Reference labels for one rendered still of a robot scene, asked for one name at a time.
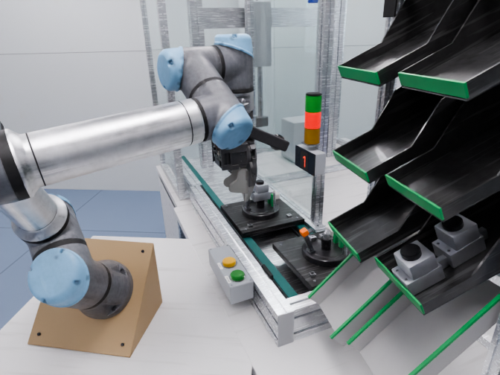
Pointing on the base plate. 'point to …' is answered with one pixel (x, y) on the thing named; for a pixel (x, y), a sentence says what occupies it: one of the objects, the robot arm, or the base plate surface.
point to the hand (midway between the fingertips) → (248, 195)
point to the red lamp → (312, 120)
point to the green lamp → (313, 104)
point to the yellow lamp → (312, 136)
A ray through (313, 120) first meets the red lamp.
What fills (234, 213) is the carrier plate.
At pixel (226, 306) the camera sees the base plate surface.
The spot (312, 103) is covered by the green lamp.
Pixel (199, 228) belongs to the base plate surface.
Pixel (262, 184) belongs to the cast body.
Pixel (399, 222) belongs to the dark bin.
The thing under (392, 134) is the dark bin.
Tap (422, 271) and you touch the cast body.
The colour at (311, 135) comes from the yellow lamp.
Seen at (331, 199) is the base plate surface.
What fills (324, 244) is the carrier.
